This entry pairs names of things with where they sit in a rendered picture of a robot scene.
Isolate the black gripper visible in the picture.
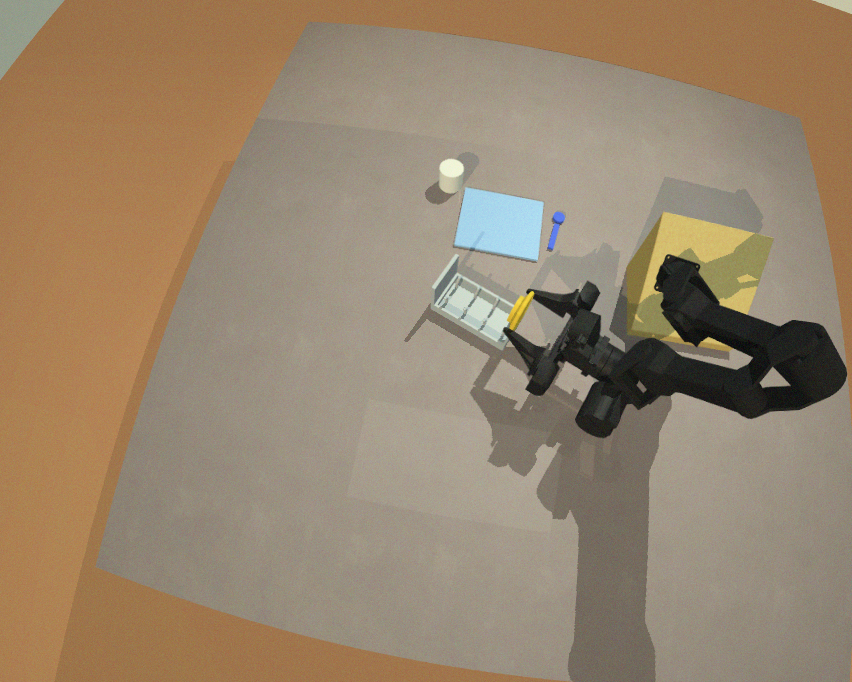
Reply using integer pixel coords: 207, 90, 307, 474
502, 281, 614, 396

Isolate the white cylinder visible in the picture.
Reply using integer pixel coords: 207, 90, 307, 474
439, 159, 463, 194

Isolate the light blue flat mat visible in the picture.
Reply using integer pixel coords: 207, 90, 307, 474
455, 187, 544, 261

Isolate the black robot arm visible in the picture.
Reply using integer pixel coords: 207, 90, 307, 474
563, 254, 847, 438

